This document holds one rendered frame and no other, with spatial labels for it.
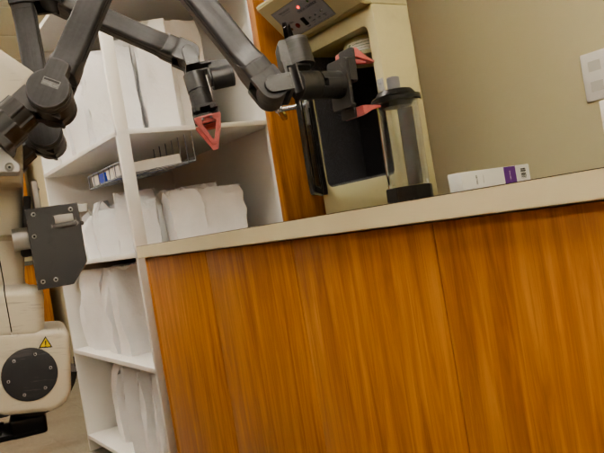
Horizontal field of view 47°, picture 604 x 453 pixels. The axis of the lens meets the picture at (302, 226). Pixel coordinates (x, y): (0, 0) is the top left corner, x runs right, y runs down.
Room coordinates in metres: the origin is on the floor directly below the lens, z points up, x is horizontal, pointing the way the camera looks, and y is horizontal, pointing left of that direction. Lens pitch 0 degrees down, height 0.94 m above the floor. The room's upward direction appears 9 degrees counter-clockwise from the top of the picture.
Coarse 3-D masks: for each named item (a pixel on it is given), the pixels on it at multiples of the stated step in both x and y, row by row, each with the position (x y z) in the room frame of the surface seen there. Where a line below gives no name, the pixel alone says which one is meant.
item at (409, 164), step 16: (384, 96) 1.47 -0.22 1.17; (416, 96) 1.48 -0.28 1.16; (384, 112) 1.49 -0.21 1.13; (400, 112) 1.47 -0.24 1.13; (416, 112) 1.49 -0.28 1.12; (384, 128) 1.49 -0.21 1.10; (400, 128) 1.47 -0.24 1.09; (416, 128) 1.48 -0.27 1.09; (384, 144) 1.50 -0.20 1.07; (400, 144) 1.47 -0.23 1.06; (416, 144) 1.48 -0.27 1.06; (384, 160) 1.51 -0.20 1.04; (400, 160) 1.47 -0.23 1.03; (416, 160) 1.47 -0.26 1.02; (400, 176) 1.47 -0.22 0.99; (416, 176) 1.47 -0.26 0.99
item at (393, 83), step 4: (392, 76) 1.50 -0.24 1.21; (396, 76) 1.51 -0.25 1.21; (388, 80) 1.51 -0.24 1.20; (392, 80) 1.50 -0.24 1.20; (396, 80) 1.50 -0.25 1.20; (388, 84) 1.51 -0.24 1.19; (392, 84) 1.50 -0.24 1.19; (396, 84) 1.50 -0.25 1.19; (388, 88) 1.51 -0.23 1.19; (392, 88) 1.50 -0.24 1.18; (396, 88) 1.48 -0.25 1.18; (400, 88) 1.48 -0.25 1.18; (404, 88) 1.48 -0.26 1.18; (408, 88) 1.49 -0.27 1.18; (412, 88) 1.51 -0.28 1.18; (380, 92) 1.50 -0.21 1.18; (384, 92) 1.49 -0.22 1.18; (388, 92) 1.48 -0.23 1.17; (392, 92) 1.48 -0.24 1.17; (396, 92) 1.47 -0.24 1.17; (400, 92) 1.47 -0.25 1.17; (380, 96) 1.49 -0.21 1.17
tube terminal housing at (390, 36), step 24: (384, 0) 1.65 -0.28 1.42; (336, 24) 1.75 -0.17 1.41; (360, 24) 1.67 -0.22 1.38; (384, 24) 1.64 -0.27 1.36; (408, 24) 1.69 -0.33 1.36; (312, 48) 1.85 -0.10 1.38; (336, 48) 1.84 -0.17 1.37; (384, 48) 1.64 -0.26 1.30; (408, 48) 1.68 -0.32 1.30; (384, 72) 1.63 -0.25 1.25; (408, 72) 1.67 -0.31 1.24; (432, 168) 1.69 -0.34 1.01; (336, 192) 1.84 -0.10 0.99; (360, 192) 1.76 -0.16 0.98; (384, 192) 1.68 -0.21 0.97
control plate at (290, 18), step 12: (300, 0) 1.71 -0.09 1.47; (312, 0) 1.69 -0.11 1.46; (276, 12) 1.80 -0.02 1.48; (288, 12) 1.77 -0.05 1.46; (300, 12) 1.75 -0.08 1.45; (312, 12) 1.73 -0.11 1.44; (324, 12) 1.71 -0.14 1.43; (288, 24) 1.82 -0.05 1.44; (300, 24) 1.79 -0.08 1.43; (312, 24) 1.77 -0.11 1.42
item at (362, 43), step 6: (360, 36) 1.74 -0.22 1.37; (366, 36) 1.73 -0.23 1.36; (348, 42) 1.77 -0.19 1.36; (354, 42) 1.75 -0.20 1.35; (360, 42) 1.73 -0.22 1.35; (366, 42) 1.73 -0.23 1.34; (360, 48) 1.73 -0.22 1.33; (366, 48) 1.72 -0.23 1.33; (366, 54) 1.87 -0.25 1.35; (360, 66) 1.88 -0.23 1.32; (366, 66) 1.88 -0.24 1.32; (372, 66) 1.88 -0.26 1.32
